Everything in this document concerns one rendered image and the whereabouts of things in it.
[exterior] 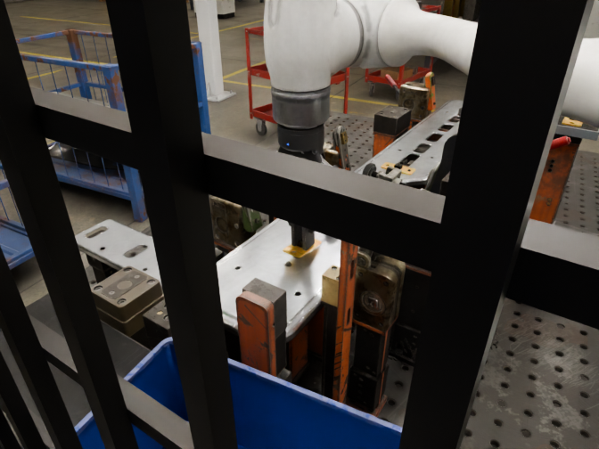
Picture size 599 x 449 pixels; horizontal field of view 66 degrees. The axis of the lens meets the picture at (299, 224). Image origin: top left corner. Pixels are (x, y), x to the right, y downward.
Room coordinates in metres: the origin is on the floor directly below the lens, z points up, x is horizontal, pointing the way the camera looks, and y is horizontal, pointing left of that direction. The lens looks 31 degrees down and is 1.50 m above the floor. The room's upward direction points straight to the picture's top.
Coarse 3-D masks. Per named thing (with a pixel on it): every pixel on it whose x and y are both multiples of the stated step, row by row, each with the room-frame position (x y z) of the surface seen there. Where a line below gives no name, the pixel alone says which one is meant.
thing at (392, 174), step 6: (366, 168) 0.62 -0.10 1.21; (372, 168) 0.62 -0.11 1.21; (390, 168) 0.63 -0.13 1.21; (396, 168) 0.62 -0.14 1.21; (366, 174) 0.62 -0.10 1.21; (372, 174) 0.62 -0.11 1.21; (378, 174) 0.62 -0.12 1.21; (384, 174) 0.61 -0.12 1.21; (390, 174) 0.61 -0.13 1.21; (396, 174) 0.61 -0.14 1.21; (390, 180) 0.59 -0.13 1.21; (396, 180) 0.60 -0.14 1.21; (402, 180) 0.61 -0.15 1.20; (366, 252) 0.61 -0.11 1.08; (372, 252) 0.61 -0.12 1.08; (372, 258) 0.63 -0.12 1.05
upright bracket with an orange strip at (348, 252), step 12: (348, 252) 0.52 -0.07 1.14; (348, 264) 0.52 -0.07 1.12; (348, 276) 0.52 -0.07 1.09; (348, 288) 0.52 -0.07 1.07; (348, 300) 0.53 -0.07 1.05; (348, 312) 0.54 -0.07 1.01; (336, 324) 0.53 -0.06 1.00; (348, 324) 0.53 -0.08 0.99; (336, 336) 0.53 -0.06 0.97; (348, 336) 0.53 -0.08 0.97; (336, 348) 0.52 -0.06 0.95; (348, 348) 0.54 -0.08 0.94; (336, 360) 0.52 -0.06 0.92; (348, 360) 0.54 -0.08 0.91; (336, 372) 0.52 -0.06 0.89; (348, 372) 0.54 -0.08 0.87; (336, 384) 0.52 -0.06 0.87; (336, 396) 0.52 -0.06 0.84
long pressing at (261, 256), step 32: (416, 128) 1.39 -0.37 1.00; (384, 160) 1.15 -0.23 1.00; (416, 160) 1.15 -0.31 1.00; (288, 224) 0.82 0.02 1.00; (256, 256) 0.71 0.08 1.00; (288, 256) 0.71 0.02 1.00; (320, 256) 0.71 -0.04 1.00; (224, 288) 0.61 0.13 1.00; (288, 288) 0.61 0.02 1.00; (320, 288) 0.61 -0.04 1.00; (224, 320) 0.54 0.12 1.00; (288, 320) 0.53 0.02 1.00
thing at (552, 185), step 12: (576, 144) 1.04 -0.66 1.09; (552, 156) 1.07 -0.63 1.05; (564, 156) 1.05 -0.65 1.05; (552, 168) 1.06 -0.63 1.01; (564, 168) 1.05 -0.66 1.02; (540, 180) 1.07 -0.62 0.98; (552, 180) 1.06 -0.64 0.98; (564, 180) 1.04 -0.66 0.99; (540, 192) 1.07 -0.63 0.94; (552, 192) 1.05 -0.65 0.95; (540, 204) 1.06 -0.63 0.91; (552, 204) 1.05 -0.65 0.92; (540, 216) 1.06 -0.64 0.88; (552, 216) 1.04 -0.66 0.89
